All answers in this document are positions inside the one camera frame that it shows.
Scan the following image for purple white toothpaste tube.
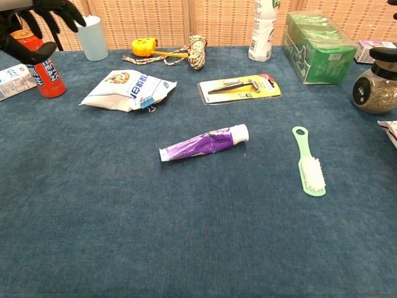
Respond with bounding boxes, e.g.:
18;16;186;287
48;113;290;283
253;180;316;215
159;124;250;163

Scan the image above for razor in yellow blister pack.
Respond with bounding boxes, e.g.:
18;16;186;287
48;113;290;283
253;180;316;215
197;73;283;106

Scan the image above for red white snack packet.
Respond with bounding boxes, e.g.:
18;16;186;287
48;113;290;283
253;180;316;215
377;120;397;149

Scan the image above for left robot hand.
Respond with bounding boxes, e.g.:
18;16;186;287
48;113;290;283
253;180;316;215
0;0;87;66

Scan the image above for green brush white bristles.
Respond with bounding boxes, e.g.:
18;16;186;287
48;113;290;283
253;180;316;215
291;125;327;197

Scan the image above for white bag blue print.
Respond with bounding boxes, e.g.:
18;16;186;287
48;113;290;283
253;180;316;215
79;70;178;112

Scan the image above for white plastic drink bottle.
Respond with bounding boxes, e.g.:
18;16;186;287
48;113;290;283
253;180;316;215
248;0;279;62

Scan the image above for bamboo folding screen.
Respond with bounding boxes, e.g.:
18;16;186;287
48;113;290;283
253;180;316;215
8;0;397;52

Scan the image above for white blue milk carton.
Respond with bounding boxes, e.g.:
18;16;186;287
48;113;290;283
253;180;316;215
0;63;38;102

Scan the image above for blue table cloth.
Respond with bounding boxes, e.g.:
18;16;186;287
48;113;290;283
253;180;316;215
0;46;397;298

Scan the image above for blue binder clip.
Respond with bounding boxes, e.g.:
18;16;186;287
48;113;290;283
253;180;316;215
140;96;157;112

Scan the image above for glass jar black lid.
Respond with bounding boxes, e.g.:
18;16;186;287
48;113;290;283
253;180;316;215
352;60;397;115

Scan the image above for coiled beige patterned rope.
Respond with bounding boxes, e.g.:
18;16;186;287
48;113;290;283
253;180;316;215
122;34;208;71

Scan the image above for small purple white carton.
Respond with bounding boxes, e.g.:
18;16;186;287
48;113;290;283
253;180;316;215
354;39;397;65

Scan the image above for black tripod stand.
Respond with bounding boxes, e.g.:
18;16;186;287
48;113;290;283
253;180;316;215
49;27;65;52

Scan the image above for red Arctic Ocean can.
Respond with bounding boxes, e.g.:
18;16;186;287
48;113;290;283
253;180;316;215
14;29;67;99

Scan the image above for green wrapped tissue pack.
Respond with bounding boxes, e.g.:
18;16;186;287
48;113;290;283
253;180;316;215
281;11;359;85

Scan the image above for yellow tape measure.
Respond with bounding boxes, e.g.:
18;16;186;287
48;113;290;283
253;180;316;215
131;37;189;59

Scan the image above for light blue plastic cup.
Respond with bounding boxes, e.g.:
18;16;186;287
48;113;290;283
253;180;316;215
74;14;109;62

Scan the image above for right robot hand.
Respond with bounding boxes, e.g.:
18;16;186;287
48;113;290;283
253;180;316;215
368;46;397;65

